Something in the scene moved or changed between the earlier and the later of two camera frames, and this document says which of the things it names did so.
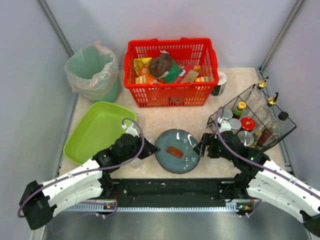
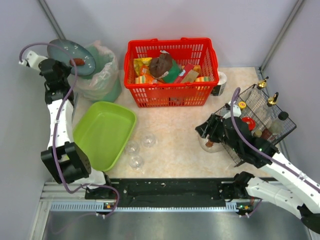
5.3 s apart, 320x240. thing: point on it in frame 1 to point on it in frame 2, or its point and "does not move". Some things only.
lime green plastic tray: (98, 127) does not move
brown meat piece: (175, 152) to (78, 61)
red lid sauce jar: (248, 124) does not move
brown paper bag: (160, 65) does not move
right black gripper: (206, 145) to (211, 127)
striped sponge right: (203, 79) does not move
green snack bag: (173, 73) does not move
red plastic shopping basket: (169, 73) does not move
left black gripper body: (146, 147) to (59, 66)
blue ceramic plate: (177, 154) to (56, 53)
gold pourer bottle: (272, 110) does not move
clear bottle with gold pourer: (259, 96) does not move
